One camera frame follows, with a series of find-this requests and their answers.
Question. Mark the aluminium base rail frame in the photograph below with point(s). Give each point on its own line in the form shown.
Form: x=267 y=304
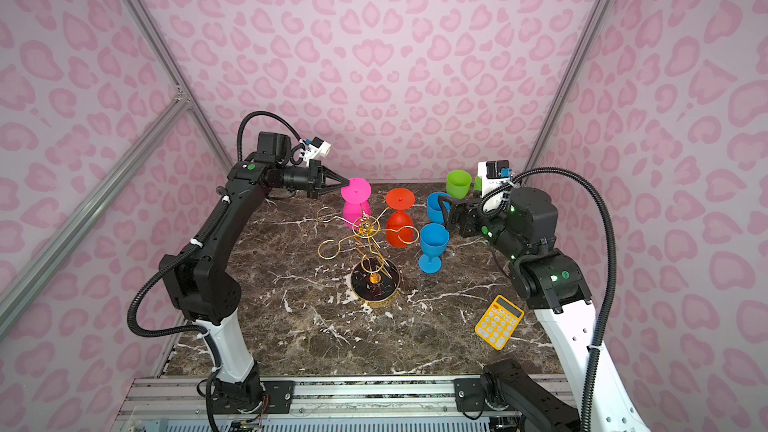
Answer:
x=352 y=403

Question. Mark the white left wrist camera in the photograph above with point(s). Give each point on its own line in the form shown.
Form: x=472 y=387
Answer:
x=314 y=149

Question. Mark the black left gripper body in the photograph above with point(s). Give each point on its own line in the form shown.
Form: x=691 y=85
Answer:
x=302 y=179

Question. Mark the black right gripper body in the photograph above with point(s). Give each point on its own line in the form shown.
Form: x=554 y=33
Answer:
x=494 y=228

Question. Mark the yellow calculator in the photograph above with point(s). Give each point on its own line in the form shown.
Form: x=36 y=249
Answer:
x=499 y=322

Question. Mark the aluminium enclosure frame strut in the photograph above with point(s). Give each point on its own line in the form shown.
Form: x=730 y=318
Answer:
x=38 y=273

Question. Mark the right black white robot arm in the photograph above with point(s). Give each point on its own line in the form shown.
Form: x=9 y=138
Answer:
x=554 y=288

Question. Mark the blue wine glass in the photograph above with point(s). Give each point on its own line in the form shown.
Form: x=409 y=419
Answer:
x=433 y=209
x=433 y=241

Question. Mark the red wine glass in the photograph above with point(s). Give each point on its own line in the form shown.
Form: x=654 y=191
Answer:
x=401 y=219

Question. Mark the gold wire wine glass rack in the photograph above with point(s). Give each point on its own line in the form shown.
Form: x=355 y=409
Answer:
x=375 y=279

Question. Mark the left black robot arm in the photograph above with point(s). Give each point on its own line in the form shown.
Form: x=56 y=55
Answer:
x=197 y=279

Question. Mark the magenta wine glass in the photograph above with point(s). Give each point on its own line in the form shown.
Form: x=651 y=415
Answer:
x=356 y=195

